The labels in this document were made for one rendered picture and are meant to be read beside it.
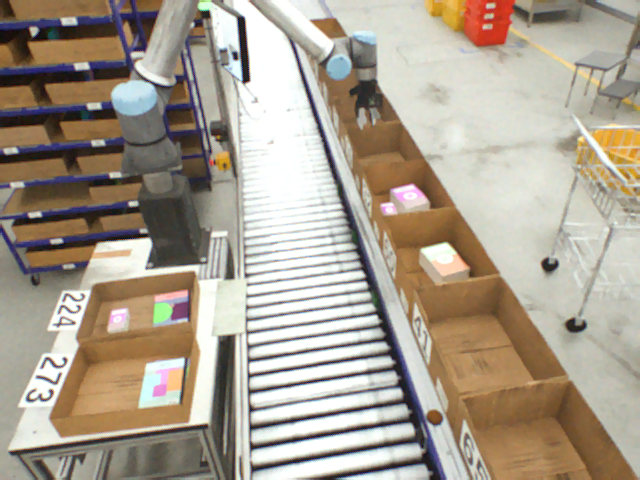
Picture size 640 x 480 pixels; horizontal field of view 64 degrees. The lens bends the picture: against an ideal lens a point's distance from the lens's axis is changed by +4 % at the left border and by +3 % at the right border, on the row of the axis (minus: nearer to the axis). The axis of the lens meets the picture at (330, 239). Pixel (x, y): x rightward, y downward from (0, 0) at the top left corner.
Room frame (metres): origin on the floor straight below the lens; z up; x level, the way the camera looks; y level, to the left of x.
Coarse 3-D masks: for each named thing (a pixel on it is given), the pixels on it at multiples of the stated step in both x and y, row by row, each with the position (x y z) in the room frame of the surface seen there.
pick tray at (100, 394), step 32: (96, 352) 1.16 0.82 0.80; (128, 352) 1.17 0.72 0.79; (160, 352) 1.17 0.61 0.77; (192, 352) 1.10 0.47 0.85; (64, 384) 1.01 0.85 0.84; (96, 384) 1.06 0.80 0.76; (128, 384) 1.05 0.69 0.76; (192, 384) 1.02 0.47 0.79; (64, 416) 0.94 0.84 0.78; (96, 416) 0.89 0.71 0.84; (128, 416) 0.89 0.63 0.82; (160, 416) 0.90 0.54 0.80
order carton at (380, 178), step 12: (372, 168) 1.92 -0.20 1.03; (384, 168) 1.93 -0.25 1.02; (396, 168) 1.94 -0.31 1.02; (408, 168) 1.95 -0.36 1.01; (420, 168) 1.95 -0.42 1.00; (432, 168) 1.86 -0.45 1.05; (372, 180) 1.92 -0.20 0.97; (384, 180) 1.93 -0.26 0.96; (396, 180) 1.94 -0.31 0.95; (408, 180) 1.95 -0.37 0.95; (420, 180) 1.95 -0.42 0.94; (432, 180) 1.84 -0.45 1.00; (372, 192) 1.70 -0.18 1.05; (384, 192) 1.93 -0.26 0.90; (432, 192) 1.83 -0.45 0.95; (444, 192) 1.70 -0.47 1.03; (372, 204) 1.69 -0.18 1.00; (432, 204) 1.81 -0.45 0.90; (444, 204) 1.68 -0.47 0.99; (372, 216) 1.69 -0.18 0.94
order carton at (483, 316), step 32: (416, 288) 1.14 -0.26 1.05; (448, 288) 1.15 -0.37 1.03; (480, 288) 1.17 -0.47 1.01; (448, 320) 1.14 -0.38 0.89; (480, 320) 1.14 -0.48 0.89; (512, 320) 1.06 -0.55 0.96; (448, 352) 1.01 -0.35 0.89; (480, 352) 1.01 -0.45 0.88; (512, 352) 1.00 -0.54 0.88; (544, 352) 0.89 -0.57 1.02; (448, 384) 0.81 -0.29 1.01; (480, 384) 0.89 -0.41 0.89; (512, 384) 0.89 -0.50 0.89; (448, 416) 0.78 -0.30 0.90
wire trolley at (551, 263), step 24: (576, 120) 2.28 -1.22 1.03; (600, 144) 2.35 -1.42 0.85; (576, 168) 2.31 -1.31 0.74; (600, 168) 2.06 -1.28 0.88; (624, 168) 2.31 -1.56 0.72; (624, 240) 2.29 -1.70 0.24; (552, 264) 2.32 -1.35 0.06; (576, 264) 2.03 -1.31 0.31; (600, 264) 1.82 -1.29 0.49; (624, 264) 2.08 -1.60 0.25
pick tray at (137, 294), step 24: (96, 288) 1.46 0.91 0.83; (120, 288) 1.47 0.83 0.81; (144, 288) 1.48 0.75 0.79; (168, 288) 1.49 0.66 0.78; (192, 288) 1.50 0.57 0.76; (96, 312) 1.39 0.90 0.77; (144, 312) 1.38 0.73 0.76; (192, 312) 1.29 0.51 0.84; (96, 336) 1.20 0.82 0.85; (120, 336) 1.20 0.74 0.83; (144, 336) 1.21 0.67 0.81
